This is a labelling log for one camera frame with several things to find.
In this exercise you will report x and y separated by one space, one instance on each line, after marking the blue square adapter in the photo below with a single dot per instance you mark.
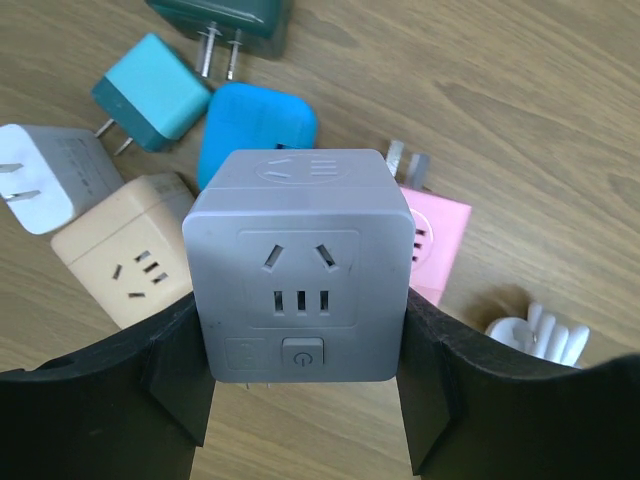
242 116

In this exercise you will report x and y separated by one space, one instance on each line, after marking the orange cube adapter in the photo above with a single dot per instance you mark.
128 251

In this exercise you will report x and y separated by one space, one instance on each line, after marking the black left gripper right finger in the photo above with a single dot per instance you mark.
476 409

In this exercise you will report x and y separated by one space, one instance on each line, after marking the dark green charger plug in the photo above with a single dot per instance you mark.
258 27

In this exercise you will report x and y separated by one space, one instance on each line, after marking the white cube charger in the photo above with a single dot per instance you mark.
300 263

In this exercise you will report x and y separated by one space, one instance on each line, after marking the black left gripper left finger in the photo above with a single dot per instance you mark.
134 405

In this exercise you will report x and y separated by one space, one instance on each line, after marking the teal usb charger plug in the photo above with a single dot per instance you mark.
151 95

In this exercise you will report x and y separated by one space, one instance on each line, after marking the pink cube adapter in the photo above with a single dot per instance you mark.
440 226

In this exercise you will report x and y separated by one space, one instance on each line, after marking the white square adapter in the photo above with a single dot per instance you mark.
51 175

